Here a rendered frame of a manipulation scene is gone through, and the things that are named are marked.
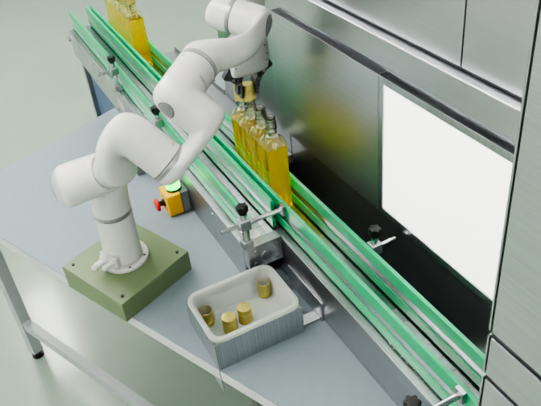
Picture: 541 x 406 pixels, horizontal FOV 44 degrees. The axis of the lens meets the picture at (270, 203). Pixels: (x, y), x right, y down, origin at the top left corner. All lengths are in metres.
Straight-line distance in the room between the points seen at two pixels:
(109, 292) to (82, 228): 0.40
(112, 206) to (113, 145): 0.34
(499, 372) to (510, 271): 0.13
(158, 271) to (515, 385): 1.15
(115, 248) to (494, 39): 1.02
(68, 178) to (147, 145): 0.23
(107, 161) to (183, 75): 0.22
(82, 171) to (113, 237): 0.27
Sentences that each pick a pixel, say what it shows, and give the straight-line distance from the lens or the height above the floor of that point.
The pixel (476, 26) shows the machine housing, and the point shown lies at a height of 1.48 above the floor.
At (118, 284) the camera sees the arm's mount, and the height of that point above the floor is 0.81.
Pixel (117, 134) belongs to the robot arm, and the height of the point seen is 1.31.
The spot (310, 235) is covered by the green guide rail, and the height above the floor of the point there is 0.96.
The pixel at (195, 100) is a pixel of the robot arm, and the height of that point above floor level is 1.34.
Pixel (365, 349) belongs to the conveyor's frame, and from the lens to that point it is 1.47.
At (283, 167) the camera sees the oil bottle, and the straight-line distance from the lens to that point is 1.67.
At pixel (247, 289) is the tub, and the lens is 1.65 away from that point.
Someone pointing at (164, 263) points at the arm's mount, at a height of 0.81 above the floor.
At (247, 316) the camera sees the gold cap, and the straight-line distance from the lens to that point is 1.58.
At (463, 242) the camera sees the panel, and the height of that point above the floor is 1.07.
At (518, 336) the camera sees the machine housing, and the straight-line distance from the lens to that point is 0.69.
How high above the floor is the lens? 1.92
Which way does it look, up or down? 36 degrees down
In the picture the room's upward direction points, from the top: 6 degrees counter-clockwise
